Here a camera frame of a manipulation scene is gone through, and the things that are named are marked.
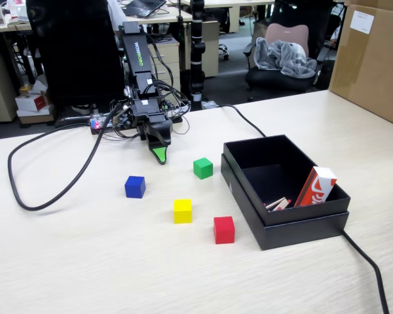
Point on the black open box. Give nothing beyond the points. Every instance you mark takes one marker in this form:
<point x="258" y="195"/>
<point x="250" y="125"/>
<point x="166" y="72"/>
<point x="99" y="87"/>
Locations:
<point x="298" y="233"/>

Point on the black pole white bands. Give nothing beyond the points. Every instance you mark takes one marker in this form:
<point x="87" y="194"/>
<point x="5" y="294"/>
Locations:
<point x="197" y="65"/>

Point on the red white matchbox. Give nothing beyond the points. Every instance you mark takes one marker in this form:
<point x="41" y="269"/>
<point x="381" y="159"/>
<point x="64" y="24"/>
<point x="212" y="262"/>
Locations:
<point x="316" y="188"/>

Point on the black laptop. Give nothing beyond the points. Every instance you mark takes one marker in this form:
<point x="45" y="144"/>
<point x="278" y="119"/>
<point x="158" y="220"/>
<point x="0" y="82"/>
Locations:
<point x="144" y="7"/>

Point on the white red carton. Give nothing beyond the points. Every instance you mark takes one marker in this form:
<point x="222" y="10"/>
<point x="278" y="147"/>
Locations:
<point x="32" y="103"/>

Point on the beige drawer cabinet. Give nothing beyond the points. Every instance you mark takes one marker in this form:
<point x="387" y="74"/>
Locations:
<point x="167" y="62"/>

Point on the grey blanket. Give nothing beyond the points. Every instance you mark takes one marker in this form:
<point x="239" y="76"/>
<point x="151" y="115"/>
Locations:
<point x="286" y="59"/>

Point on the large brown cardboard box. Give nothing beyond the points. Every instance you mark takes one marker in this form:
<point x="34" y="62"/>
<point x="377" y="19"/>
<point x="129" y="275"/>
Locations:
<point x="370" y="75"/>

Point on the red cube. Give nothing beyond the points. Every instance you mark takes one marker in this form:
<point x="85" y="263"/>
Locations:
<point x="224" y="230"/>

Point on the white sneaker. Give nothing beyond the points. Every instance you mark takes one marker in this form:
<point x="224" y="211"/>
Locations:
<point x="82" y="109"/>

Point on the beige office desk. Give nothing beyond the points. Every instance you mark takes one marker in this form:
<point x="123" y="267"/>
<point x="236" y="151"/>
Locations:
<point x="6" y="24"/>

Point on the black cardboard box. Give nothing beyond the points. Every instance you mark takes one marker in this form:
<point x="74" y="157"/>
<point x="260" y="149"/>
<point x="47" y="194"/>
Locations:
<point x="268" y="153"/>

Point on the tall beige cabinet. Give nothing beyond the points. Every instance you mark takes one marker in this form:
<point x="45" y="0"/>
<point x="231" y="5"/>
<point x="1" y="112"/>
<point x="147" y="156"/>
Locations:
<point x="210" y="49"/>

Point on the white shipping label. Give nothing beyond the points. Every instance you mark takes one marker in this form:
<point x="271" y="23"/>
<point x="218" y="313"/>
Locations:
<point x="362" y="21"/>

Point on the blue cube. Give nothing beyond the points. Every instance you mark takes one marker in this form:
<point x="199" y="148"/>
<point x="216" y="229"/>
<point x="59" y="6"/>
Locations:
<point x="135" y="187"/>

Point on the green cube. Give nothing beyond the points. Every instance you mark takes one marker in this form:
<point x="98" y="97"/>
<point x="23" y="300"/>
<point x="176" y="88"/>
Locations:
<point x="202" y="169"/>

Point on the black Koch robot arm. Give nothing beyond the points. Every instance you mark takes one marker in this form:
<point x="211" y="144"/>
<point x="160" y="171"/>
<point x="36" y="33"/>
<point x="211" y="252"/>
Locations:
<point x="136" y="49"/>

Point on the pink office chair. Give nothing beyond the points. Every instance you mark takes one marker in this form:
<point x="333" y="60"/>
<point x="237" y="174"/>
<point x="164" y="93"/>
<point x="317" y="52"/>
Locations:
<point x="286" y="32"/>

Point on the controller board red LED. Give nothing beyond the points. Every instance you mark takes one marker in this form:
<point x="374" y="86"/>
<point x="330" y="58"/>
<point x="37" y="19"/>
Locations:
<point x="100" y="123"/>

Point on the yellow cube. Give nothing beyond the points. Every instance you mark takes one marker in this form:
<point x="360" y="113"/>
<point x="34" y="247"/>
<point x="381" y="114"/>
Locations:
<point x="182" y="212"/>

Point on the wooden match red head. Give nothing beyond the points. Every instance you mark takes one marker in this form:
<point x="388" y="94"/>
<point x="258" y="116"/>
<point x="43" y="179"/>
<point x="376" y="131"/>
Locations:
<point x="280" y="204"/>
<point x="284" y="205"/>
<point x="275" y="201"/>

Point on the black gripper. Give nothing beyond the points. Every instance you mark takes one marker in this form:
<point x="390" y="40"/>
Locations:
<point x="145" y="108"/>

